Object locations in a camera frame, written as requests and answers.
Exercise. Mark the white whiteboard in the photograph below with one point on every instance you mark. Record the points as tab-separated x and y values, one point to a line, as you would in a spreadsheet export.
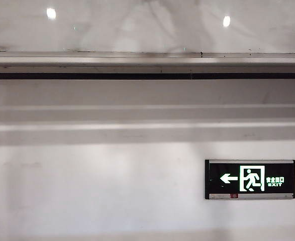
127	27

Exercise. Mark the black green exit sign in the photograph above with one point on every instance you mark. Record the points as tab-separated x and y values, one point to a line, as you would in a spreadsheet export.
250	179

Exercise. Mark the aluminium whiteboard tray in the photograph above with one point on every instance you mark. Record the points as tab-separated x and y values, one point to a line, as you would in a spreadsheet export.
87	65

